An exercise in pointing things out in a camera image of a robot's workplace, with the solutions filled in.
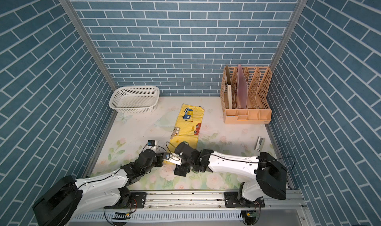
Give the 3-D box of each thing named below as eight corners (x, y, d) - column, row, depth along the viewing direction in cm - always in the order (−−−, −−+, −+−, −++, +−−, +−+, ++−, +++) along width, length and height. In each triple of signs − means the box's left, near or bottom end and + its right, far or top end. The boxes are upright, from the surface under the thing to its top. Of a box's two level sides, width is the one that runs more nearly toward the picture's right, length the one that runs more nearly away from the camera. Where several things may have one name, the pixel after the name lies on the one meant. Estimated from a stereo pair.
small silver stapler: (253, 149, 94) (255, 147, 92) (257, 138, 100) (258, 136, 98) (260, 152, 93) (261, 150, 91) (263, 140, 98) (265, 138, 96)
